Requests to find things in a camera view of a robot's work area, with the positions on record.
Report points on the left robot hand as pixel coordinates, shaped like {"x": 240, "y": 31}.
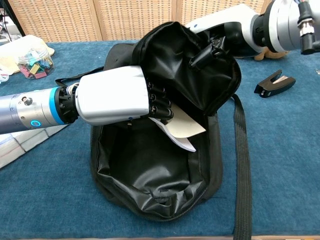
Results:
{"x": 112, "y": 95}

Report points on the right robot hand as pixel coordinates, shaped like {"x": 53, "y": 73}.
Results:
{"x": 232, "y": 17}

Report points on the white paper booklet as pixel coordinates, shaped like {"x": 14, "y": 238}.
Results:
{"x": 185, "y": 122}

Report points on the black fabric backpack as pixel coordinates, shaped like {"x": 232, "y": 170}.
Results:
{"x": 150, "y": 170}

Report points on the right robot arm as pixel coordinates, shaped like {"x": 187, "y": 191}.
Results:
{"x": 282, "y": 25}

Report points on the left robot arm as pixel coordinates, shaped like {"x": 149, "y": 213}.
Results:
{"x": 25, "y": 112}

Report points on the brown plush capybara toy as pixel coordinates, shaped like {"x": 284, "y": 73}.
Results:
{"x": 272, "y": 55}

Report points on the clear jar of binder clips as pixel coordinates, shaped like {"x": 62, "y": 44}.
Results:
{"x": 36, "y": 66}

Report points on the black stapler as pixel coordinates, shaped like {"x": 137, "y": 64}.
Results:
{"x": 282, "y": 85}

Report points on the wicker folding screen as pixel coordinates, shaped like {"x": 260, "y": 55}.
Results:
{"x": 75, "y": 17}

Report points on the plastic-wrapped tissue pack bundle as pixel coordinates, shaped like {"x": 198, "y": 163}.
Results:
{"x": 22, "y": 142}

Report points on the cream fabric hat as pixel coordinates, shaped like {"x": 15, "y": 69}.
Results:
{"x": 22, "y": 45}

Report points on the small round white badge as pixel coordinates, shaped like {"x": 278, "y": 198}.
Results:
{"x": 3, "y": 75}

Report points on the blue table cloth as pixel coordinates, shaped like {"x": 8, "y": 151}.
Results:
{"x": 50, "y": 200}

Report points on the black slanted pole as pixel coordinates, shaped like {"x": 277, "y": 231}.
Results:
{"x": 15, "y": 17}

